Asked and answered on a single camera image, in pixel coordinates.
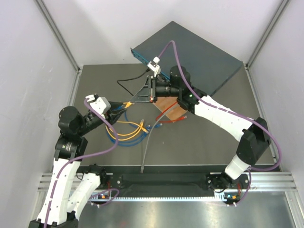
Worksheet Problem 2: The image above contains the blue patch cable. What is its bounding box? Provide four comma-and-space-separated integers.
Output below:
105, 106, 163, 148

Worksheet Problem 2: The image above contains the dark blue network switch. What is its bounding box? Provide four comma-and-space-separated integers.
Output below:
131, 21, 243, 96

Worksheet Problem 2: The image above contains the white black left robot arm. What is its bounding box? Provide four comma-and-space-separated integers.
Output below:
29, 96, 126, 228

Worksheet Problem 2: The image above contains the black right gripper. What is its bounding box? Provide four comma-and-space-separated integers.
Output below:
131, 76, 181, 104

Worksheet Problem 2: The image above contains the yellow patch cable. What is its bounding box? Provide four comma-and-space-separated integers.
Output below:
105, 101, 150, 141

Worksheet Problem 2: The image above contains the black patch cable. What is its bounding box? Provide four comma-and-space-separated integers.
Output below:
116, 67, 151, 97

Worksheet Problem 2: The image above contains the aluminium frame rail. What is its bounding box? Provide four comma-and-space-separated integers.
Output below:
37, 172, 298, 202

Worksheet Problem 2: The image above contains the wooden base board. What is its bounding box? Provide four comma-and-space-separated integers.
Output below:
154, 97, 187, 123

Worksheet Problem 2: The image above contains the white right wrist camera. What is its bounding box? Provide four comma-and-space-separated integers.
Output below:
147, 57, 161, 78

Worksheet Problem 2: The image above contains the grey patch cable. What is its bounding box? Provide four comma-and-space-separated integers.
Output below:
140, 104, 179, 173

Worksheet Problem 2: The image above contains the red patch cable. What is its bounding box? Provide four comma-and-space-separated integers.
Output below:
155, 102, 188, 124

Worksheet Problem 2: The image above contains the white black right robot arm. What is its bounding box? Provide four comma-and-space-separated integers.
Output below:
131, 66, 271, 188

